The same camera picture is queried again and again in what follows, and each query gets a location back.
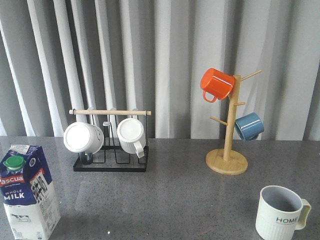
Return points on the orange mug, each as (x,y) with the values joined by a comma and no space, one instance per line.
(216,85)

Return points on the wooden mug tree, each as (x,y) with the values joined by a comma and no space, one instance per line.
(225,160)

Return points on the Pascual whole milk carton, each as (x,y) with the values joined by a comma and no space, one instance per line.
(28,194)

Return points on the white ribbed mug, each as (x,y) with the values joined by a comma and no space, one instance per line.
(131,135)

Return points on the white round mug dark handle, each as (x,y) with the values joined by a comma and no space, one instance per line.
(85,139)

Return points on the blue mug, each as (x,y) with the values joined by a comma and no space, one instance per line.
(249,127)

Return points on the cream HOME mug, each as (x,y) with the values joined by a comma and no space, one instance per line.
(280,213)

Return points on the grey white curtain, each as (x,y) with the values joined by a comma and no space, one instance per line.
(58,55)

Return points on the black wire mug rack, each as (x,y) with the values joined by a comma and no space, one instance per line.
(111,157)

